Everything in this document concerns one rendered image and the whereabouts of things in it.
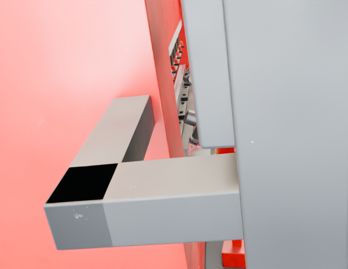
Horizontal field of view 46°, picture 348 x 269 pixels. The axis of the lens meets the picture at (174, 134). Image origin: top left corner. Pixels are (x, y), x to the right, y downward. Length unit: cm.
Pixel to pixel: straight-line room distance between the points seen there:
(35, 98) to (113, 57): 20
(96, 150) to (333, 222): 34
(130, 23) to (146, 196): 43
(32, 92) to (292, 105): 62
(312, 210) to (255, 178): 7
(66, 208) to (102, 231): 5
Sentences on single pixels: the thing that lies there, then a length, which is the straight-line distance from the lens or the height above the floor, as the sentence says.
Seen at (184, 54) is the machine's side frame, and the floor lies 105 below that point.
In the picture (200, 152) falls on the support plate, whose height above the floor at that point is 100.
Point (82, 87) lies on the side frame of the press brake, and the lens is 88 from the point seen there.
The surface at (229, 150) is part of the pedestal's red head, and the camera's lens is 264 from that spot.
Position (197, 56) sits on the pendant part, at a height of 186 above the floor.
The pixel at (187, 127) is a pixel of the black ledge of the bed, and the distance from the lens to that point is 281.
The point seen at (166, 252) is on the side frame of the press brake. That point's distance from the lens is 105.
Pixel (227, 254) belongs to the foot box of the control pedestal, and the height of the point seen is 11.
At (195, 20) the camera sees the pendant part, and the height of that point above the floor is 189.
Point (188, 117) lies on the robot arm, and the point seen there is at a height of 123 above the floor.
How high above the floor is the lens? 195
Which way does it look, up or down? 23 degrees down
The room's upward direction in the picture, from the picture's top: 9 degrees counter-clockwise
